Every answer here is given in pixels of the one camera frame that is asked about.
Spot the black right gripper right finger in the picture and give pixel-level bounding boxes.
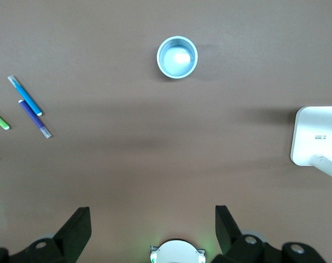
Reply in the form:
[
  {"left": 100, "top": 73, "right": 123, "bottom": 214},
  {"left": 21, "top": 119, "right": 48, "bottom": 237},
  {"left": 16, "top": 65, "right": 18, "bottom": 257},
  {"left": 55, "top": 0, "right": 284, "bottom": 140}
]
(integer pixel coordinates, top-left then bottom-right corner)
[{"left": 209, "top": 204, "right": 329, "bottom": 263}]

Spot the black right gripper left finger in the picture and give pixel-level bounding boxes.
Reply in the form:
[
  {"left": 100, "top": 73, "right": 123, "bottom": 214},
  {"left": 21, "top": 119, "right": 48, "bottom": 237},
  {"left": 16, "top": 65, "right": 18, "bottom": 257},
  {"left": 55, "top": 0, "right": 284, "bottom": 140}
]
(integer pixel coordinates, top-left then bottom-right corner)
[{"left": 0, "top": 207, "right": 92, "bottom": 263}]

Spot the blue marker pen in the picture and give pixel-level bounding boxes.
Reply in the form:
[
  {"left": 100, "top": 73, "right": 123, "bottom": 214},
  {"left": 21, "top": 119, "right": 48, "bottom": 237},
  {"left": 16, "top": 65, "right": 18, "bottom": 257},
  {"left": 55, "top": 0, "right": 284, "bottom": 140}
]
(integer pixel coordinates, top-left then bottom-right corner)
[{"left": 7, "top": 75, "right": 43, "bottom": 117}]

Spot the purple marker pen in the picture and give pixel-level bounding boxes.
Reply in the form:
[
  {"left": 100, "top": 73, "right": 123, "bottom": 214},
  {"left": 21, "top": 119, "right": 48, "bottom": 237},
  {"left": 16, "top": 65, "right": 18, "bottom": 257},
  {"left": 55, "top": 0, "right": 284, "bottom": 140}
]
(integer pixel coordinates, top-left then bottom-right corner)
[{"left": 18, "top": 99, "right": 52, "bottom": 139}]

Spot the white square lamp base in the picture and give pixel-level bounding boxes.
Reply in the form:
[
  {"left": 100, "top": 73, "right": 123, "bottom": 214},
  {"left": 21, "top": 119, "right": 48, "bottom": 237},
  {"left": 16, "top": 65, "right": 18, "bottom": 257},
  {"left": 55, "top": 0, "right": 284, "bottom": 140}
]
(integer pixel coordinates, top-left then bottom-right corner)
[{"left": 290, "top": 106, "right": 332, "bottom": 183}]

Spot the light blue plastic cup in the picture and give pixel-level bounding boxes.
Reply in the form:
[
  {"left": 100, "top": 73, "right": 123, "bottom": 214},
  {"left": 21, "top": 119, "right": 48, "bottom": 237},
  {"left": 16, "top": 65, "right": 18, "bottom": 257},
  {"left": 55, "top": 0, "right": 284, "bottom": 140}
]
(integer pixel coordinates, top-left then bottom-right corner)
[{"left": 156, "top": 36, "right": 198, "bottom": 80}]

